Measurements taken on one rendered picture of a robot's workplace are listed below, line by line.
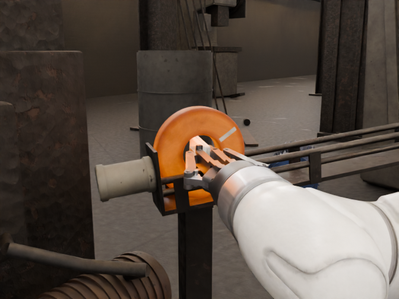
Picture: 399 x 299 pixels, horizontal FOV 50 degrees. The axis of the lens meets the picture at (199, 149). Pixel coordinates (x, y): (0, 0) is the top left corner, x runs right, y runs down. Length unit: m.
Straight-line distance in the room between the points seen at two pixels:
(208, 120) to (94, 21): 8.02
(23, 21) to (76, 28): 7.54
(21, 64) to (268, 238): 0.55
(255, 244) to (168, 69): 2.72
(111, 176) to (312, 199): 0.35
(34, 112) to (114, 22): 8.22
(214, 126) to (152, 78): 2.45
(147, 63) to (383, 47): 1.57
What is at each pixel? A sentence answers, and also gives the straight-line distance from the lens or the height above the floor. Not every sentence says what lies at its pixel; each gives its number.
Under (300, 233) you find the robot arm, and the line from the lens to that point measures 0.38.
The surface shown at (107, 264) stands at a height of 0.56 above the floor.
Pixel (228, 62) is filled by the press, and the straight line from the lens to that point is 8.43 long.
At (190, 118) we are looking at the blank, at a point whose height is 0.77.
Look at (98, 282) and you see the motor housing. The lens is 0.69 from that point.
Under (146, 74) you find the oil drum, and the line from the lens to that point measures 3.18.
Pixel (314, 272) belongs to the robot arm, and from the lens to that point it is 0.36.
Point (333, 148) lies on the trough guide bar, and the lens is 0.79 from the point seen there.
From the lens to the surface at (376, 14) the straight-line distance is 2.94.
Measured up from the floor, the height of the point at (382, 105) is 0.54.
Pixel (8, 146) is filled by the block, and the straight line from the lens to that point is 0.68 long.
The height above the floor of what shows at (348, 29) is 1.08.
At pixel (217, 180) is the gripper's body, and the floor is 0.71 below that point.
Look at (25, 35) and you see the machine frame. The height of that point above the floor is 0.90.
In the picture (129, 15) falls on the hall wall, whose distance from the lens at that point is 9.28.
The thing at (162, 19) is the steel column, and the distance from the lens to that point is 4.68.
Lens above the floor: 0.87
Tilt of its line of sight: 13 degrees down
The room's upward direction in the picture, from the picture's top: straight up
